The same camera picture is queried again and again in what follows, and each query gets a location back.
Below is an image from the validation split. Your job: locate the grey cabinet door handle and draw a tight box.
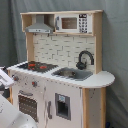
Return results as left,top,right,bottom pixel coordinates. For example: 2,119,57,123
47,101,52,119

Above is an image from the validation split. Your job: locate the grey water dispenser panel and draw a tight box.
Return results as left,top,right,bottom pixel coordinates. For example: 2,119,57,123
55,93,71,120

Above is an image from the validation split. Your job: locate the toy oven door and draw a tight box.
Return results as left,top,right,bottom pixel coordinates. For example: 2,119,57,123
18,90,38,121

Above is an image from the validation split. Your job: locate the wooden toy kitchen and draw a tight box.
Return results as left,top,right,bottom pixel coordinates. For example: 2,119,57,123
8,10,115,128

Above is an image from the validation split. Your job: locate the black toy faucet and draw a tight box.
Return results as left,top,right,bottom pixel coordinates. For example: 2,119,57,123
75,50,95,71

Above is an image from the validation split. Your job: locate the grey fabric backdrop curtain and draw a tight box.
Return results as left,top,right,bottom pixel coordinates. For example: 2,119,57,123
0,0,128,128

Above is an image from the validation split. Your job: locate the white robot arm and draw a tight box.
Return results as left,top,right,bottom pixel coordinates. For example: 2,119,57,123
0,67,37,128

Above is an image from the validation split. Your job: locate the left red stove knob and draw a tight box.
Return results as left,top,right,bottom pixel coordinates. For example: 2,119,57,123
13,76,19,81

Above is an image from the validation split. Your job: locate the toy microwave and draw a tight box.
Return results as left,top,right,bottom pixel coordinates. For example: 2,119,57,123
55,14,93,33

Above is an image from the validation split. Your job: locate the right red stove knob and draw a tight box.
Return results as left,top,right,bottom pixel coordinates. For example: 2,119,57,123
32,81,37,87

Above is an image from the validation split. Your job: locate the grey range hood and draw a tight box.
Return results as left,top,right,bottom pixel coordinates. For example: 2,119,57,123
25,15,54,34

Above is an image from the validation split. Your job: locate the black toy stovetop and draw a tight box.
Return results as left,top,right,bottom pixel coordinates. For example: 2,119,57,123
20,61,56,73

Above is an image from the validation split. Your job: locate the red stove knob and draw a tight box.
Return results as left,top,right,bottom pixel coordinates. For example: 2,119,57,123
13,76,19,81
32,81,37,87

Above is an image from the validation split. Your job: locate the grey toy sink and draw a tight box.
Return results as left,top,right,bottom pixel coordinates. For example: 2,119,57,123
52,67,92,81

